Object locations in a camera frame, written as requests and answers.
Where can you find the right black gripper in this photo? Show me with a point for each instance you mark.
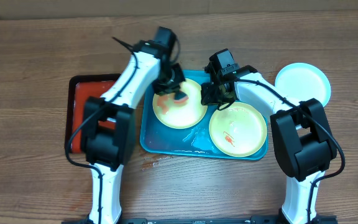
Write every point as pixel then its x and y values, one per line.
pixel 210 99

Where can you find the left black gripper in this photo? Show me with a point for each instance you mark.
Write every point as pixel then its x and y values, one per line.
pixel 161 90

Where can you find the dark sponge with red base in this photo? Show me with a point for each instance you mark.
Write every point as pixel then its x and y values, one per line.
pixel 180 97

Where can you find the green plate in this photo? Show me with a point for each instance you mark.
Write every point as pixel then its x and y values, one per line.
pixel 184 114
pixel 238 131

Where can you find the light blue plate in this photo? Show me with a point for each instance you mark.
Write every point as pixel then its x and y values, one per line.
pixel 304 81

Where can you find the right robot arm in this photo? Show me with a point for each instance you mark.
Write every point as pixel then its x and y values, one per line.
pixel 304 146

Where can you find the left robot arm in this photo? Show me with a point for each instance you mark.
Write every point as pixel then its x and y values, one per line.
pixel 147 56

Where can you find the teal plastic tray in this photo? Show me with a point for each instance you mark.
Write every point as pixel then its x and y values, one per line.
pixel 155 137

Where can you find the black and red tray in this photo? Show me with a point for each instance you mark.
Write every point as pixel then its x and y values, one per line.
pixel 81 87

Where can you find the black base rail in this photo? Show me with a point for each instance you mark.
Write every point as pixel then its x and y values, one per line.
pixel 197 221

